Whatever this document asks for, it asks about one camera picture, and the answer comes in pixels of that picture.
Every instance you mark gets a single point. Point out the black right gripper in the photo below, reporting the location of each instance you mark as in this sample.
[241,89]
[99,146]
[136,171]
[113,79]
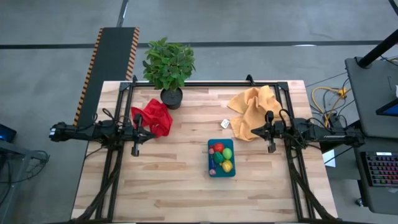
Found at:
[267,131]

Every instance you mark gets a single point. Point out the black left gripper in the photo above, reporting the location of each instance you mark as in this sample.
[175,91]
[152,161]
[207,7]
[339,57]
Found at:
[143,136]

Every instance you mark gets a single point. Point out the lime green toy fruit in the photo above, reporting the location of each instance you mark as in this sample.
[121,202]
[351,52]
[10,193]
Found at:
[227,153]

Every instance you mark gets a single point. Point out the red toy tomato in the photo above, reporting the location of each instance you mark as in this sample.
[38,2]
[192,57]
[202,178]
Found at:
[218,147]

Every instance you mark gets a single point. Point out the yellow toy pineapple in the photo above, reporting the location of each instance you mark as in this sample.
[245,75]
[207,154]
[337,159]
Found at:
[227,166]

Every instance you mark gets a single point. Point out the dark green toy pepper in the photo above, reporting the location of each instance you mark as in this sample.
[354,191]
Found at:
[218,157]

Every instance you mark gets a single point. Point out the blue toy eggplant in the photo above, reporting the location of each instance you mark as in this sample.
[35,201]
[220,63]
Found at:
[212,162]

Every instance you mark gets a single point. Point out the small pink toy fruit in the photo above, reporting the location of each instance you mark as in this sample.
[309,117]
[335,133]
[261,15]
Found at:
[212,172]

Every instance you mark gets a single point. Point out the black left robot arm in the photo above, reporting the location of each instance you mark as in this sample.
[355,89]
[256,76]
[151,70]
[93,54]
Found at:
[81,132]

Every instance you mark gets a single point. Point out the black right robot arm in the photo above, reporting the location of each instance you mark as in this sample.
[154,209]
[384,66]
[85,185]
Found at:
[329,133]

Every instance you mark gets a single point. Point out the teal plastic tupperware container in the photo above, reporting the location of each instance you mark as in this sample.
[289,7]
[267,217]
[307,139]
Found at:
[230,143]

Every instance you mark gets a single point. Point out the red cloth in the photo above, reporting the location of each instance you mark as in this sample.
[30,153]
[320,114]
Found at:
[155,119]

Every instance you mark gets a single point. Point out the yellow cloth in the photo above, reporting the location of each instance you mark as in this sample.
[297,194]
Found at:
[253,109]

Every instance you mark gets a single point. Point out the small white tag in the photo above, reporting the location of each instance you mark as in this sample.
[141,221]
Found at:
[225,124]

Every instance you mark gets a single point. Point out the white paper sheet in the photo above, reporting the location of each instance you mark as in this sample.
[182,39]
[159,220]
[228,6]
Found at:
[329,158]

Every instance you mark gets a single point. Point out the potted green plant black pot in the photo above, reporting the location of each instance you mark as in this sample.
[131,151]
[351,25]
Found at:
[169,65]

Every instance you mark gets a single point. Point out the black ramp with hazard stripes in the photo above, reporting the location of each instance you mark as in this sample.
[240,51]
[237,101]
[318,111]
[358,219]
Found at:
[109,62]

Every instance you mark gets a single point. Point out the dark grey desk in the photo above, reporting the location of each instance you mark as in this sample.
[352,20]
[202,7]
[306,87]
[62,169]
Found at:
[370,93]

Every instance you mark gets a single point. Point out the backlit keyboard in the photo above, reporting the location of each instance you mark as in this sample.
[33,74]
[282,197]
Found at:
[384,169]

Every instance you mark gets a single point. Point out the blue screen laptop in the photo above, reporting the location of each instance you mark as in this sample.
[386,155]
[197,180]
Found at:
[390,109]

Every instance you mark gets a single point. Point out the black device blue screen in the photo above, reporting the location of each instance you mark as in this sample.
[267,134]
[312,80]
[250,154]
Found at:
[6,133]

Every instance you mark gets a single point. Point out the black pole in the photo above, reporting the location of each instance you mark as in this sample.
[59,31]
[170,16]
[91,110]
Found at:
[377,49]

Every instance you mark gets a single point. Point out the black aluminium table frame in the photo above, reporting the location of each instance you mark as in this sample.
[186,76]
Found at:
[202,84]

